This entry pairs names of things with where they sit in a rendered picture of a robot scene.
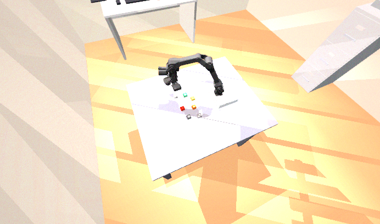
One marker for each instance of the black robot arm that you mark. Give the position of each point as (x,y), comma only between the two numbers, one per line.
(173,64)

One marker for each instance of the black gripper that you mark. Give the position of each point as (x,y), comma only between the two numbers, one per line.
(175,85)

